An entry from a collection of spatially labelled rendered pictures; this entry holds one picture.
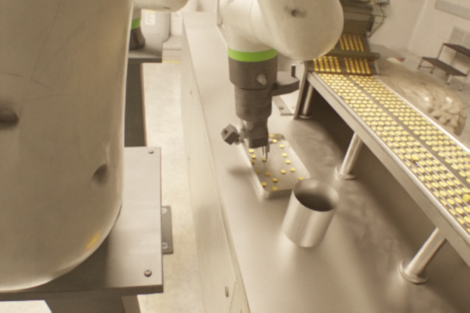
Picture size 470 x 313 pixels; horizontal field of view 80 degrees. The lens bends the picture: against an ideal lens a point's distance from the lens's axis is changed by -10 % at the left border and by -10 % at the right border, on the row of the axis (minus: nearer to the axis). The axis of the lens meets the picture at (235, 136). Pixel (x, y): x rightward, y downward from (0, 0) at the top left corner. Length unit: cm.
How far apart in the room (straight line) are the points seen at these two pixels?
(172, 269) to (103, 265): 108
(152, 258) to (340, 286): 31
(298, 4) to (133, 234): 34
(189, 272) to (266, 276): 95
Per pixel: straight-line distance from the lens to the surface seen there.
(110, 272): 38
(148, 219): 42
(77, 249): 18
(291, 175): 70
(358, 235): 63
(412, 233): 70
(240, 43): 53
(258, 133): 63
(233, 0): 51
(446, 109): 89
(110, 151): 17
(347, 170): 74
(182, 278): 144
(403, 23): 589
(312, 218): 52
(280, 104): 97
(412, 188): 55
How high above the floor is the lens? 124
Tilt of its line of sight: 34 degrees down
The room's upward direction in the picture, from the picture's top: 7 degrees clockwise
